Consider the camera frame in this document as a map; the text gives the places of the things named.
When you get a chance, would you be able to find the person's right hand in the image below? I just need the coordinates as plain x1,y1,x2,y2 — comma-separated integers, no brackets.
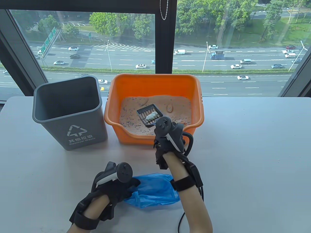
154,132,189,170

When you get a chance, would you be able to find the person's left hand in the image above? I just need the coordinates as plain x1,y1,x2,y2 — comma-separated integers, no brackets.
91,176,141,209

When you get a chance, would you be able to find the black hand controller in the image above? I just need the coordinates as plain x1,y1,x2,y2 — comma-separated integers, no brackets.
154,116,194,156
94,161,133,188

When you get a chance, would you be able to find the sandy cat litter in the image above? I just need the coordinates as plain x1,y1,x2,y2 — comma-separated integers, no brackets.
119,95,192,136

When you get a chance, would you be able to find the blue plastic bag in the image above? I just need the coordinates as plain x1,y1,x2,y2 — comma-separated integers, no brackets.
123,173,180,209

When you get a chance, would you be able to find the black slotted litter scoop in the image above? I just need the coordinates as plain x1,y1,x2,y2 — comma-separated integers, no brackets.
136,104,164,128

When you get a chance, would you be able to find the person's right forearm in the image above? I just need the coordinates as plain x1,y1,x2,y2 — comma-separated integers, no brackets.
162,152,213,233

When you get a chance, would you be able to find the orange plastic litter box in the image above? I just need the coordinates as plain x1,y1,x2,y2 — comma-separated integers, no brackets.
104,74,204,146

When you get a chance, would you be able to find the grey plastic trash bin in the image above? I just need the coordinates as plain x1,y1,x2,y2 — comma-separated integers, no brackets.
32,75,108,151

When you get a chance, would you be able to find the black left wrist strap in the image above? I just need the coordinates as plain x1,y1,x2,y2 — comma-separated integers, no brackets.
69,192,102,230

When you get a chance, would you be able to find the black cable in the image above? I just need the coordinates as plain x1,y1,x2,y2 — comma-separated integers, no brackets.
178,186,205,233

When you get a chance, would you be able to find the black window frame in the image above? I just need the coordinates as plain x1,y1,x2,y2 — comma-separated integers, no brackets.
0,0,311,101

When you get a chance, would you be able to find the metal bead chain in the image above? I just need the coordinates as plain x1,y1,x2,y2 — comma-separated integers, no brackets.
160,0,169,20

